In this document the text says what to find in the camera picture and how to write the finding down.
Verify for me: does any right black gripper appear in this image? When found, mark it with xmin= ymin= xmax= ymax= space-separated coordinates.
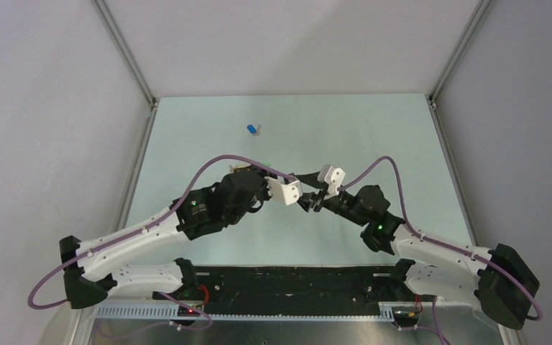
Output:
xmin=295 ymin=170 xmax=368 ymax=228

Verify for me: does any key with blue tag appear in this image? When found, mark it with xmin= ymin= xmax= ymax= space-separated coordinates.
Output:
xmin=247 ymin=124 xmax=261 ymax=136

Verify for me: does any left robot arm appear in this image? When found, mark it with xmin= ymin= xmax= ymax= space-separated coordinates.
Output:
xmin=59 ymin=167 xmax=275 ymax=309

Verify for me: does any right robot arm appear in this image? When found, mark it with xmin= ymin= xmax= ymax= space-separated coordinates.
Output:
xmin=295 ymin=169 xmax=540 ymax=330

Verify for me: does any key with yellow tag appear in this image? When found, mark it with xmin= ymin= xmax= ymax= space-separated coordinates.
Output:
xmin=229 ymin=165 xmax=249 ymax=173

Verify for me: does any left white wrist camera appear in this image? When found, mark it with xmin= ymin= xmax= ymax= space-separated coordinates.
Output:
xmin=265 ymin=177 xmax=303 ymax=206

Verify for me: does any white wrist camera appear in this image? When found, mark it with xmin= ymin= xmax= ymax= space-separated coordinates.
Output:
xmin=318 ymin=165 xmax=346 ymax=196
xmin=265 ymin=177 xmax=303 ymax=206

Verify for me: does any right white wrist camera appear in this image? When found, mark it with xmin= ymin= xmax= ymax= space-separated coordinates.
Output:
xmin=318 ymin=165 xmax=346 ymax=196

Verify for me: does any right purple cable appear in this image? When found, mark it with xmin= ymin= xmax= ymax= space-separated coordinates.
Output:
xmin=340 ymin=156 xmax=543 ymax=322

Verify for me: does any purple cable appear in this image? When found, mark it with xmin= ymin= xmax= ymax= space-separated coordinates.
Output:
xmin=27 ymin=154 xmax=300 ymax=311
xmin=340 ymin=156 xmax=543 ymax=322

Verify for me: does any white slotted cable duct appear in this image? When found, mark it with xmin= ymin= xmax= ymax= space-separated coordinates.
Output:
xmin=94 ymin=303 xmax=394 ymax=322

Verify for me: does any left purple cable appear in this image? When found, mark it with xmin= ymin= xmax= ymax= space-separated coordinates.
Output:
xmin=27 ymin=154 xmax=300 ymax=311

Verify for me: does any left aluminium frame post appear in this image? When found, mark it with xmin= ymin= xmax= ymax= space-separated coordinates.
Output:
xmin=91 ymin=0 xmax=157 ymax=109

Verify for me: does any aluminium frame post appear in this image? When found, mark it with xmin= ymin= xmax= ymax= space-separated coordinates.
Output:
xmin=428 ymin=0 xmax=496 ymax=104
xmin=91 ymin=0 xmax=157 ymax=109

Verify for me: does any right aluminium frame post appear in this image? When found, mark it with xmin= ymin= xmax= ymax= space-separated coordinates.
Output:
xmin=428 ymin=0 xmax=496 ymax=104

